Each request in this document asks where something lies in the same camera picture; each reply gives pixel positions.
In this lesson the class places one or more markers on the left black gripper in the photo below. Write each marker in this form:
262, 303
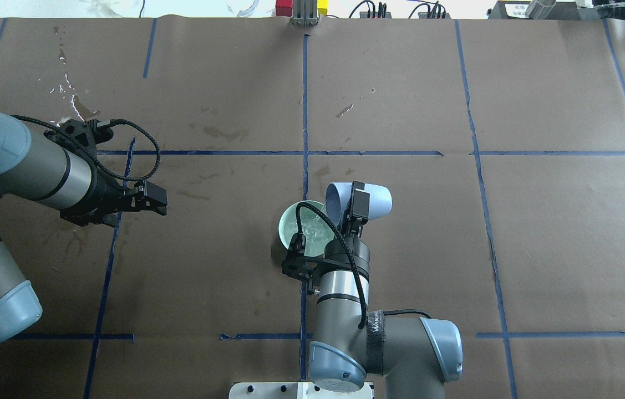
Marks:
102, 194

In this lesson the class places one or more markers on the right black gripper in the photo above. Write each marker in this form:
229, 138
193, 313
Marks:
357, 255

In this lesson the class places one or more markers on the blue plastic cup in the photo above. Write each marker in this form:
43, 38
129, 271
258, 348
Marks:
375, 201

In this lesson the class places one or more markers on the light green bowl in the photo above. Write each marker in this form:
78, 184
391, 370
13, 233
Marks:
315, 230

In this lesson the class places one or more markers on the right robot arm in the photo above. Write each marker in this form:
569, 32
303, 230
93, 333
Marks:
555, 301

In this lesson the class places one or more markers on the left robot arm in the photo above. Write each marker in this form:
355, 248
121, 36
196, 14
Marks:
57, 166

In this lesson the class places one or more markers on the yellow block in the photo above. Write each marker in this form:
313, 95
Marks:
322, 6

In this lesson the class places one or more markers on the red block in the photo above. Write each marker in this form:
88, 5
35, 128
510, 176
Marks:
283, 7

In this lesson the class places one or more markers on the metal cylinder weight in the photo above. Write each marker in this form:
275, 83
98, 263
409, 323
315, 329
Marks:
539, 9

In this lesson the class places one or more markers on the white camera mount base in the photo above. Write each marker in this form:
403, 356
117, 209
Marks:
293, 390

